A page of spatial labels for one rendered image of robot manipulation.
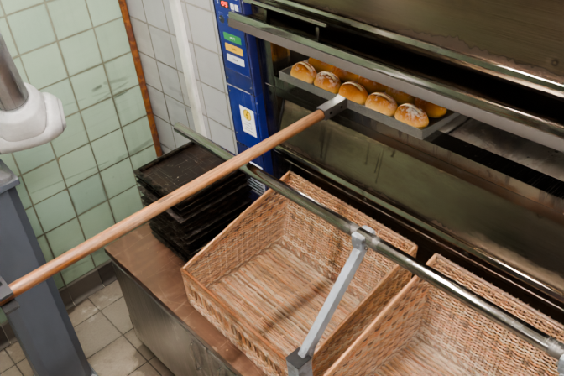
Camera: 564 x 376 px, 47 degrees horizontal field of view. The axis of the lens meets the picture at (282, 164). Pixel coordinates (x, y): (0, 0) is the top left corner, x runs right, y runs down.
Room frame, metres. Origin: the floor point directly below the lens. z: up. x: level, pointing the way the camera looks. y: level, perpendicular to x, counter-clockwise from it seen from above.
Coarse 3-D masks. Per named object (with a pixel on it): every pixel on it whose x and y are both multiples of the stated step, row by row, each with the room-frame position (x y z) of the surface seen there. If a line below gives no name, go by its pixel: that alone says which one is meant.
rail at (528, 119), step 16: (240, 16) 1.72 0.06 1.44; (272, 32) 1.61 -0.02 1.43; (288, 32) 1.56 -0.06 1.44; (320, 48) 1.47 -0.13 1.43; (336, 48) 1.43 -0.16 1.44; (368, 64) 1.35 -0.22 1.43; (384, 64) 1.32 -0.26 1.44; (416, 80) 1.24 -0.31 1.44; (432, 80) 1.22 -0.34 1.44; (448, 96) 1.17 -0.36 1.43; (464, 96) 1.14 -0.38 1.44; (496, 112) 1.08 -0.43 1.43; (512, 112) 1.06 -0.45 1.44; (544, 128) 1.00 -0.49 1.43; (560, 128) 0.98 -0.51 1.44
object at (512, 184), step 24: (312, 96) 1.71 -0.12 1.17; (360, 120) 1.56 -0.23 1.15; (408, 144) 1.43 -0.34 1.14; (432, 144) 1.37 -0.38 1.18; (456, 144) 1.35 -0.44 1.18; (480, 168) 1.26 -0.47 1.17; (504, 168) 1.23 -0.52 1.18; (528, 168) 1.22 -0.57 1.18; (528, 192) 1.16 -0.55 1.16; (552, 192) 1.12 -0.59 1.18
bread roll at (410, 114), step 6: (402, 108) 1.47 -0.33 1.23; (408, 108) 1.46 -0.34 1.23; (414, 108) 1.46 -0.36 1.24; (420, 108) 1.46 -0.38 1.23; (396, 114) 1.48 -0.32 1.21; (402, 114) 1.46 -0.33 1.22; (408, 114) 1.45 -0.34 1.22; (414, 114) 1.44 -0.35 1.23; (420, 114) 1.44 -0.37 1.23; (402, 120) 1.45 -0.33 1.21; (408, 120) 1.44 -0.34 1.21; (414, 120) 1.43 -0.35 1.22; (420, 120) 1.43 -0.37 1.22; (426, 120) 1.43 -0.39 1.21; (414, 126) 1.43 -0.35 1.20; (420, 126) 1.42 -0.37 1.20; (426, 126) 1.43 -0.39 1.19
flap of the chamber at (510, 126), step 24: (240, 24) 1.71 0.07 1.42; (288, 24) 1.70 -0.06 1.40; (288, 48) 1.55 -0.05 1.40; (312, 48) 1.49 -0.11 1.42; (360, 48) 1.50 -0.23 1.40; (384, 48) 1.51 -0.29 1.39; (360, 72) 1.36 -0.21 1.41; (432, 72) 1.33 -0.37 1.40; (456, 72) 1.34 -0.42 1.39; (432, 96) 1.20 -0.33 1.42; (480, 96) 1.19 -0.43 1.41; (504, 96) 1.19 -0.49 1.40; (528, 96) 1.19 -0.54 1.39; (480, 120) 1.10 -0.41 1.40; (504, 120) 1.07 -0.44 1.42; (552, 120) 1.06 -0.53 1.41; (552, 144) 0.98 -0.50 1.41
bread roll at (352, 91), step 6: (342, 84) 1.65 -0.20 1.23; (348, 84) 1.63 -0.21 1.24; (354, 84) 1.63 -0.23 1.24; (342, 90) 1.63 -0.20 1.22; (348, 90) 1.61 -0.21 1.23; (354, 90) 1.61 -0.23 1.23; (360, 90) 1.60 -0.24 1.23; (342, 96) 1.62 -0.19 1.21; (348, 96) 1.61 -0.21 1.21; (354, 96) 1.60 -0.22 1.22; (360, 96) 1.59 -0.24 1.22; (366, 96) 1.60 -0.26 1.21; (360, 102) 1.59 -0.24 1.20
